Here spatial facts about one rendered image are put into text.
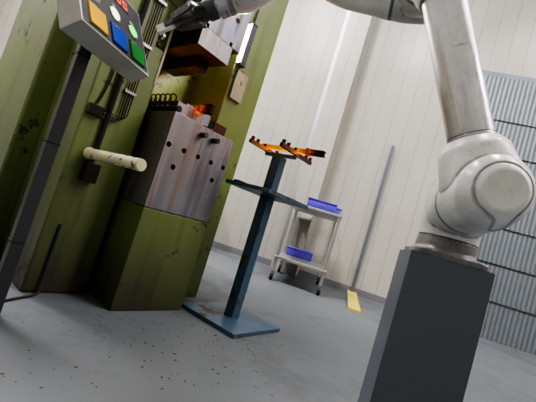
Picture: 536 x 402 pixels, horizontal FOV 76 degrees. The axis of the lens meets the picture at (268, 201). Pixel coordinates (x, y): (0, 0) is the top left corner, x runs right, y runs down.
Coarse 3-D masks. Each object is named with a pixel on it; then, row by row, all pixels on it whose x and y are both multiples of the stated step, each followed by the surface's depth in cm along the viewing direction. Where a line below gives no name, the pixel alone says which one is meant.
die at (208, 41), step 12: (180, 36) 173; (192, 36) 166; (204, 36) 163; (216, 36) 168; (168, 48) 178; (180, 48) 173; (192, 48) 169; (204, 48) 165; (216, 48) 170; (228, 48) 175; (216, 60) 174; (228, 60) 177
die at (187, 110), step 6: (150, 102) 176; (156, 102) 172; (162, 102) 168; (174, 102) 162; (180, 102) 160; (186, 108) 163; (192, 108) 166; (186, 114) 164; (192, 114) 167; (198, 114) 169; (198, 120) 170; (204, 120) 172
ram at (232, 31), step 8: (184, 0) 169; (192, 0) 164; (200, 0) 159; (240, 16) 177; (248, 16) 181; (208, 24) 165; (216, 24) 167; (224, 24) 171; (232, 24) 174; (240, 24) 178; (248, 24) 182; (216, 32) 168; (224, 32) 172; (232, 32) 175; (240, 32) 179; (224, 40) 172; (232, 40) 176; (240, 40) 180; (232, 48) 177; (240, 48) 181
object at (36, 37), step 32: (32, 0) 209; (32, 32) 189; (0, 64) 223; (32, 64) 173; (64, 64) 173; (0, 96) 200; (32, 96) 166; (0, 128) 181; (32, 128) 168; (0, 160) 166; (0, 192) 163; (0, 224) 165
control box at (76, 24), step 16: (64, 0) 101; (80, 0) 100; (96, 0) 108; (112, 0) 119; (64, 16) 100; (80, 16) 99; (112, 16) 116; (128, 16) 127; (64, 32) 102; (80, 32) 103; (96, 32) 104; (128, 32) 124; (96, 48) 111; (112, 48) 112; (128, 48) 121; (112, 64) 120; (128, 64) 122; (144, 64) 130; (128, 80) 131
